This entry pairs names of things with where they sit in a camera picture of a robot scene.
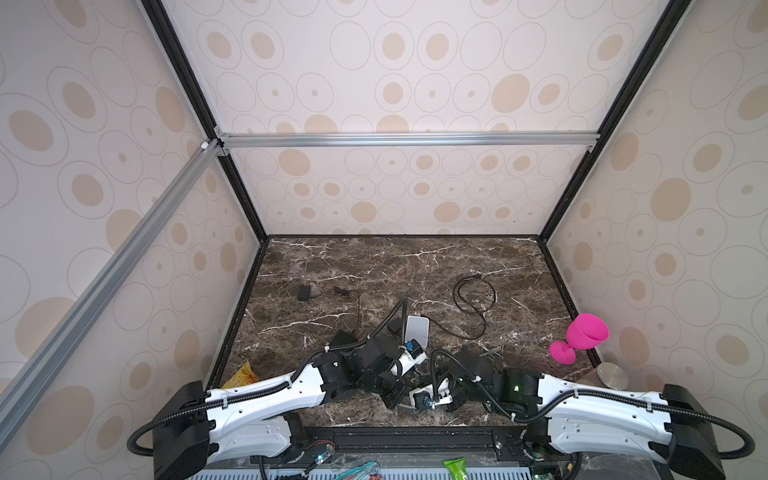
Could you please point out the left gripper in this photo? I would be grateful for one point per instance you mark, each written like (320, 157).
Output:
(395, 394)

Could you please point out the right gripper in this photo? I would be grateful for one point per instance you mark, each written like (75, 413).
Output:
(452, 406)

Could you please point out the white router box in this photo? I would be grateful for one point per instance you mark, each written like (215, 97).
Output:
(417, 330)

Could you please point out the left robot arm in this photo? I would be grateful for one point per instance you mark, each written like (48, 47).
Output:
(198, 427)

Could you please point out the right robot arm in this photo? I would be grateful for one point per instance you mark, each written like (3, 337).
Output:
(670, 426)

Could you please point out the green tube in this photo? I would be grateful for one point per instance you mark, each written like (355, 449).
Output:
(456, 468)

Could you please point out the teal patterned item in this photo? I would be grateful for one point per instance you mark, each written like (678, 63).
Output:
(367, 471)

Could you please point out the pink plastic goblet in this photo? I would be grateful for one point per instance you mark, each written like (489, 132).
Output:
(585, 332)

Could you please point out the yellow snack bag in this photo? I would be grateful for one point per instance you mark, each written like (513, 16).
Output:
(244, 376)

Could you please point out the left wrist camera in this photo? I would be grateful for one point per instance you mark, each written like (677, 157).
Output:
(411, 355)

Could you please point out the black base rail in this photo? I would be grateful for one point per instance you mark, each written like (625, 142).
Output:
(503, 443)

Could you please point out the horizontal aluminium rail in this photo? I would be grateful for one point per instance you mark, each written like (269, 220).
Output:
(440, 139)

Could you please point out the diagonal aluminium rail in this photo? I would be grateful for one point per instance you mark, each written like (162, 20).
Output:
(53, 354)

